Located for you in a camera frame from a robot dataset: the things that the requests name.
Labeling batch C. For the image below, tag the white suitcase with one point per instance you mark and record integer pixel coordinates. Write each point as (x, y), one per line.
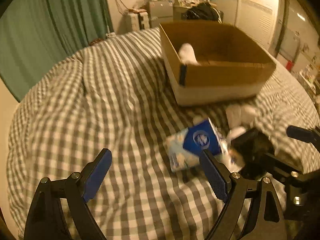
(136, 21)

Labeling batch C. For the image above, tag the large green curtain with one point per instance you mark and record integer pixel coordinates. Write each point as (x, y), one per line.
(37, 34)

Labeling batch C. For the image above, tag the white plush toy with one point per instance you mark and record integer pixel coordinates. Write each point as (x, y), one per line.
(240, 115)

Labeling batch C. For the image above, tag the grey checkered bedspread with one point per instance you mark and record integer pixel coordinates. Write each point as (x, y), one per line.
(113, 95)

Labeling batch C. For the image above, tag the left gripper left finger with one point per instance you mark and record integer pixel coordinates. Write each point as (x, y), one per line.
(46, 219)

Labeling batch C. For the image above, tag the white sock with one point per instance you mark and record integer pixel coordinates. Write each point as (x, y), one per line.
(187, 55)

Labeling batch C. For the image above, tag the open cardboard box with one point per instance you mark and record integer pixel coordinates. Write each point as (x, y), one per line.
(232, 66)

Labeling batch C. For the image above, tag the blue tissue pack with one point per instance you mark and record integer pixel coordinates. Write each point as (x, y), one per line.
(185, 147)

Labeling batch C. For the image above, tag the small grey refrigerator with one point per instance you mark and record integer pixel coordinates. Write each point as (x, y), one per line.
(159, 11)

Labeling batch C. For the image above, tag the white louvered wardrobe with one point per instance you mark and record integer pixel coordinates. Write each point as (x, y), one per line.
(257, 18)

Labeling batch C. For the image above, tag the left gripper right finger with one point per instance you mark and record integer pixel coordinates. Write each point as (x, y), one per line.
(265, 219)

